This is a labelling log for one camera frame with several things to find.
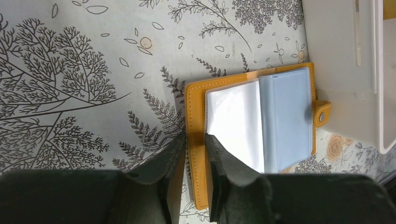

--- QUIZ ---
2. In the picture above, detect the white plastic tray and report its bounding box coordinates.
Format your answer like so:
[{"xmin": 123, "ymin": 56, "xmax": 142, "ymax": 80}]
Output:
[{"xmin": 302, "ymin": 0, "xmax": 396, "ymax": 154}]

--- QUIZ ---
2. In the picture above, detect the orange leather card holder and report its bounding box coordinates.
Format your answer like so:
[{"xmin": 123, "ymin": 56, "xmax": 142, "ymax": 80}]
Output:
[{"xmin": 185, "ymin": 63, "xmax": 331, "ymax": 210}]

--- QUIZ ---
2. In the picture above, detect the floral table mat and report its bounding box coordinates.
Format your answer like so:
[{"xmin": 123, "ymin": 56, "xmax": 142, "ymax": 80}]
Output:
[{"xmin": 0, "ymin": 0, "xmax": 396, "ymax": 224}]

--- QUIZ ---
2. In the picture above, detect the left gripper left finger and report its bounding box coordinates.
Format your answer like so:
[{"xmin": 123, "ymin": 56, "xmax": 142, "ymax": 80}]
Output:
[{"xmin": 0, "ymin": 133, "xmax": 186, "ymax": 224}]

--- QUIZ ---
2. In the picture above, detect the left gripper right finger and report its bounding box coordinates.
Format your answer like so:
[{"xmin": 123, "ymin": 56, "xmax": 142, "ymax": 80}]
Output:
[{"xmin": 205, "ymin": 134, "xmax": 396, "ymax": 224}]

